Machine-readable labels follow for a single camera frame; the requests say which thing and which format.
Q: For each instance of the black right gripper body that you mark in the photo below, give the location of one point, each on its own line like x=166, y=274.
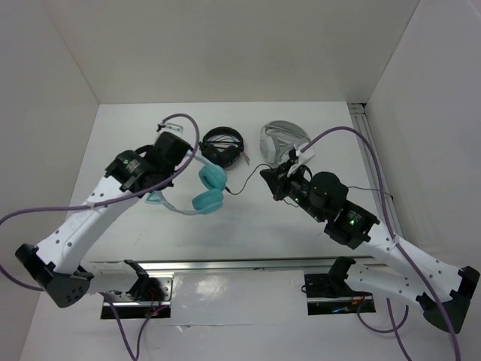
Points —
x=290, y=181

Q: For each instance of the aluminium side rail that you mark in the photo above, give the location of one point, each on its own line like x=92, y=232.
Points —
x=360, y=123

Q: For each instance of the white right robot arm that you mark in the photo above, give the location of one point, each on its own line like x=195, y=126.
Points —
x=441, y=292

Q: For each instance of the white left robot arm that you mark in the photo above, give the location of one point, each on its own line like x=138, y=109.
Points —
x=57, y=264

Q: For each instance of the black headphones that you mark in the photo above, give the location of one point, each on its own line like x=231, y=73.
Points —
x=223, y=146

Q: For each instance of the white gaming headset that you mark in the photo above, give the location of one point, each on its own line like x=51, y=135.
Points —
x=277, y=138

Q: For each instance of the teal cat-ear headphones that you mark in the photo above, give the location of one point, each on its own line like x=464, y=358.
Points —
x=213, y=179

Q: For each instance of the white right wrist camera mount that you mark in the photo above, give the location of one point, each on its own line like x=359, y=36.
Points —
x=299, y=157

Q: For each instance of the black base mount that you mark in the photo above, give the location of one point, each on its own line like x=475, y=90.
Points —
x=155, y=302
x=328, y=297

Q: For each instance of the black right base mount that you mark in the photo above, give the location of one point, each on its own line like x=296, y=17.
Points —
x=328, y=297

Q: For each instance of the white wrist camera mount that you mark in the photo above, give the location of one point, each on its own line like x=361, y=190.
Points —
x=172, y=128
x=299, y=157

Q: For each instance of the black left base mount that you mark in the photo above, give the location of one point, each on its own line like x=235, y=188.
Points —
x=155, y=302

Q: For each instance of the aluminium table edge rail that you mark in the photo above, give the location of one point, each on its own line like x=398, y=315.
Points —
x=225, y=265

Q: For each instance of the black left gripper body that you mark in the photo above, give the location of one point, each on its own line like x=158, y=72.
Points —
x=167, y=174

